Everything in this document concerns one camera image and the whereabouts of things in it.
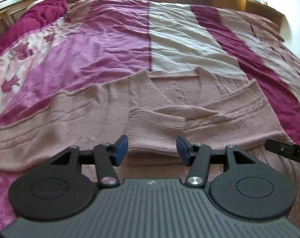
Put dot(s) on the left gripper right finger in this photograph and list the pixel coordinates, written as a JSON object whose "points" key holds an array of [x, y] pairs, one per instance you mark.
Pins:
{"points": [[236, 182]]}

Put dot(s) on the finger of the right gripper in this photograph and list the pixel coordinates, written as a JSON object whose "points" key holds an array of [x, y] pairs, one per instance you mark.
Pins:
{"points": [[290, 151]]}

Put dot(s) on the pink knit cardigan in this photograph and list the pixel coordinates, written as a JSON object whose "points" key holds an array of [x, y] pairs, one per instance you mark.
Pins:
{"points": [[152, 109]]}

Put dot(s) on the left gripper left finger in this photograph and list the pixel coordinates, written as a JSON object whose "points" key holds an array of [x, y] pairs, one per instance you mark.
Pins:
{"points": [[66, 184]]}

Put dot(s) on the pink purple striped bedspread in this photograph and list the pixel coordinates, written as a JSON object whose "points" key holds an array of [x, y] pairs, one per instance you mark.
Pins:
{"points": [[99, 41]]}

